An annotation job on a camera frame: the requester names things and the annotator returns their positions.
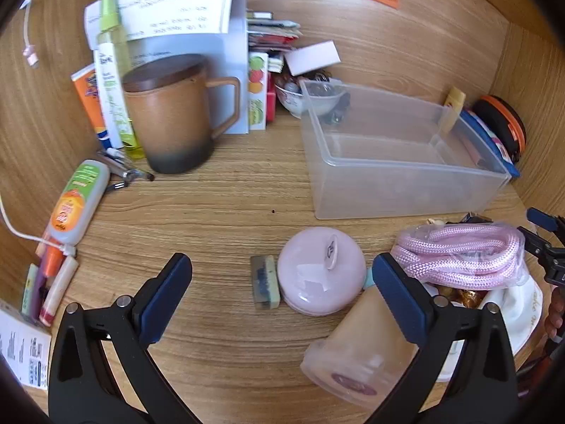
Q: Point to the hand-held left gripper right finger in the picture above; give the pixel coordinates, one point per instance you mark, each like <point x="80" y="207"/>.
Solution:
<point x="397" y="300"/>

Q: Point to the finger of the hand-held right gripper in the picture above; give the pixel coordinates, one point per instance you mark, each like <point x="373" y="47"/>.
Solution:
<point x="540" y="218"/>
<point x="536" y="240"/>

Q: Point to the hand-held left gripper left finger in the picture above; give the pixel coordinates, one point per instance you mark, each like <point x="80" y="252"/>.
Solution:
<point x="165" y="300"/>

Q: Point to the translucent beige plastic cup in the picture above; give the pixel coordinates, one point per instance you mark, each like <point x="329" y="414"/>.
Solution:
<point x="353" y="353"/>

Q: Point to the pink round container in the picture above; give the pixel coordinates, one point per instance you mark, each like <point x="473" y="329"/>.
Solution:
<point x="318" y="274"/>

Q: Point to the clear plastic storage box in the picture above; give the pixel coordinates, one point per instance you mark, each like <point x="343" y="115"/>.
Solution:
<point x="397" y="185"/>

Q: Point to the wooden desktop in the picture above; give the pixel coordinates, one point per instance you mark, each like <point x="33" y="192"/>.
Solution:
<point x="220" y="212"/>

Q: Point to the person's right hand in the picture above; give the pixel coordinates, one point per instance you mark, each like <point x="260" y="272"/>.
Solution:
<point x="555" y="318"/>

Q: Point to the gold wrapped candies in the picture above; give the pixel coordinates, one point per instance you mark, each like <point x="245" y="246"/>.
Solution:
<point x="468" y="297"/>

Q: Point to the blue patchwork pencil pouch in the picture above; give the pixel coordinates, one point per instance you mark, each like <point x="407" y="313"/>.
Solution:
<point x="485" y="137"/>

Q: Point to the black orange zip case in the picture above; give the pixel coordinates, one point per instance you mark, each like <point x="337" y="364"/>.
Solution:
<point x="512" y="123"/>

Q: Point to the grey green eraser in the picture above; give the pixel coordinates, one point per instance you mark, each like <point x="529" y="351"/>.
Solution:
<point x="265" y="282"/>

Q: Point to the white red lip balm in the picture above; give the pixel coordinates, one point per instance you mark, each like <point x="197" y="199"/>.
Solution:
<point x="57" y="291"/>

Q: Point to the orange marker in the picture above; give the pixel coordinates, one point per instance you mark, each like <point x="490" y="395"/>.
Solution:
<point x="53" y="260"/>

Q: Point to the grey metal pen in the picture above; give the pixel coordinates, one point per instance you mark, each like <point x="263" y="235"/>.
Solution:
<point x="132" y="173"/>

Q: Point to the green orange lotion tube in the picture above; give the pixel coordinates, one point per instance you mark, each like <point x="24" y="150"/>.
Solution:
<point x="75" y="203"/>

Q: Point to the pale green eraser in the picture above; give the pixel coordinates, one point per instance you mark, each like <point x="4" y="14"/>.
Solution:
<point x="30" y="289"/>

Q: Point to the yellow sunscreen bottle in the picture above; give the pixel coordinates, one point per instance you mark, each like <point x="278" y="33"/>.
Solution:
<point x="454" y="99"/>

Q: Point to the white printed label sheet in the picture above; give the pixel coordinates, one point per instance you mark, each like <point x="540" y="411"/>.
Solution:
<point x="22" y="349"/>

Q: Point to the brown ceramic mug with lid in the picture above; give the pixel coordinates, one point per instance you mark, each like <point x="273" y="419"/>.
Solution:
<point x="172" y="123"/>

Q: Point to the ceramic bowl with trinkets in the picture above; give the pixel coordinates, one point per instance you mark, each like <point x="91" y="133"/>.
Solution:
<point x="291" y="101"/>

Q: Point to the fruit print box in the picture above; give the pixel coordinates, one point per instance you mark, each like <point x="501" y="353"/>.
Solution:
<point x="257" y="92"/>

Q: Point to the green white spray bottle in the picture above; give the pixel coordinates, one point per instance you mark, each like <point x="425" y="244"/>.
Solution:
<point x="110" y="79"/>

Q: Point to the white file box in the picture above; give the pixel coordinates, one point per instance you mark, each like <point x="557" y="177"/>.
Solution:
<point x="229" y="62"/>

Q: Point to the small white cardboard box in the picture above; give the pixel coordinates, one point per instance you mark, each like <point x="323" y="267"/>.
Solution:
<point x="311" y="57"/>

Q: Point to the stack of books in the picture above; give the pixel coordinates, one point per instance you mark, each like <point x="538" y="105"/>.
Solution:
<point x="269" y="31"/>

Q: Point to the white printed paper sheets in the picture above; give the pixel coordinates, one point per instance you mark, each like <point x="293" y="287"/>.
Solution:
<point x="176" y="4"/>

